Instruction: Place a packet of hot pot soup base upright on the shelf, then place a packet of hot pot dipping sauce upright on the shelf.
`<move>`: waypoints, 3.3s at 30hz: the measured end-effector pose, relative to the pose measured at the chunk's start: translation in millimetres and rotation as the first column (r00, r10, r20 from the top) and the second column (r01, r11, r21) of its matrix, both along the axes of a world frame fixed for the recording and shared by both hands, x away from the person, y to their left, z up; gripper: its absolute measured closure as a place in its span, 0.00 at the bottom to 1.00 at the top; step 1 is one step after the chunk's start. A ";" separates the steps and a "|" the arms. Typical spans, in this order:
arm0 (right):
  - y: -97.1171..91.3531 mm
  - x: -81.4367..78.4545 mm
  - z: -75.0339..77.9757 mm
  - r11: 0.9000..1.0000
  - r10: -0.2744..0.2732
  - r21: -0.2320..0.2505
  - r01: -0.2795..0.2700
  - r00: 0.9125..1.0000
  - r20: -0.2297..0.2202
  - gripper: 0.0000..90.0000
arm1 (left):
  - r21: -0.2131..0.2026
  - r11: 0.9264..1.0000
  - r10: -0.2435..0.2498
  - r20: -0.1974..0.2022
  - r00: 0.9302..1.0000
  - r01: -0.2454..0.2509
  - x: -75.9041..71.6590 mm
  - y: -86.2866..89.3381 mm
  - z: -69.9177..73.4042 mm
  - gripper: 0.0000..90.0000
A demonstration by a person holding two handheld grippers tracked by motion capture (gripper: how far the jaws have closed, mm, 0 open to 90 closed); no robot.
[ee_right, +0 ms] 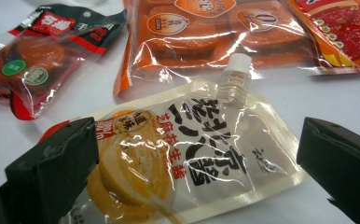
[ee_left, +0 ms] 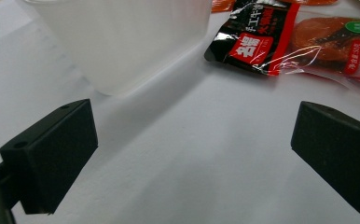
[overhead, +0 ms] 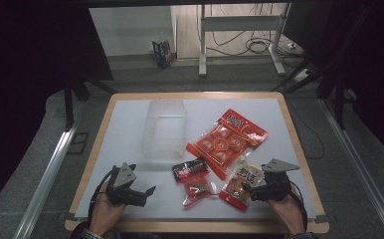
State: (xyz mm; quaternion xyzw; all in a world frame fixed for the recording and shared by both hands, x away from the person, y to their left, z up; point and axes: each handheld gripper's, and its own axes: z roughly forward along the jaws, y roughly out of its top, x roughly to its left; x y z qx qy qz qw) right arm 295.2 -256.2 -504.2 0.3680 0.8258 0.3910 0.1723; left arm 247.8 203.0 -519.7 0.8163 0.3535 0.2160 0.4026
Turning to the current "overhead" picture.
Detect blue box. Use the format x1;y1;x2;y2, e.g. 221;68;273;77
151;39;176;70

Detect left hand-held gripper cable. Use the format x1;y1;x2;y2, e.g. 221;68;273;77
88;164;121;220

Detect hand-held gripper cable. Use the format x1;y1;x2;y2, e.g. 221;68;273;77
288;180;309;231
88;164;121;220

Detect black stand legs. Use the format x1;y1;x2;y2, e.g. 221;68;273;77
63;78;118;132
270;59;347;131

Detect beige and red snack packet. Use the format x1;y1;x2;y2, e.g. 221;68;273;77
218;160;266;212

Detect white table mat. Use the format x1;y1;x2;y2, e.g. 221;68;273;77
75;98;317;221

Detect dark floor grate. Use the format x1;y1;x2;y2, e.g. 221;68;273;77
67;131;91;155

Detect thin black floor cable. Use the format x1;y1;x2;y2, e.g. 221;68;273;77
290;99;325;160

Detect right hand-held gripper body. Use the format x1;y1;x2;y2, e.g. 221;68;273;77
250;158;300;202

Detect black curtain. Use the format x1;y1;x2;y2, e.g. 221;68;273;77
281;0;384;167
0;0;114;215

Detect person's right hand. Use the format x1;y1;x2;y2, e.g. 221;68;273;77
267;184;307;235

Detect large red snack bag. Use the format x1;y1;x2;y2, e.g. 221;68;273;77
185;108;269;181

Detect black and red snack packet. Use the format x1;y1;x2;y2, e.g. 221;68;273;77
171;157;219;208

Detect wooden table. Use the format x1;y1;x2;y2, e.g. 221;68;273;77
64;92;330;235

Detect aluminium rail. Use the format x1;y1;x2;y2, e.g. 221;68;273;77
318;99;384;239
12;101;84;239

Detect white metal stand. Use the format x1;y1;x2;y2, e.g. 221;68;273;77
198;3;292;78

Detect white power strip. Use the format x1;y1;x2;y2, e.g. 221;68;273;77
292;68;311;83

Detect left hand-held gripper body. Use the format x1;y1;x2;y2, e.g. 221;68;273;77
104;161;148;208

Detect person's left hand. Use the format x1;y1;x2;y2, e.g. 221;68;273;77
89;183;128;234

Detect black floor cables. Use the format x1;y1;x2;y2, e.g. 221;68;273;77
209;3;283;58

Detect right hand-held gripper cable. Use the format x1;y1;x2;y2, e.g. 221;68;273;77
288;180;309;231

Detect clear plastic container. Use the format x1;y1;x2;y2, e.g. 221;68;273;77
142;99;188;160

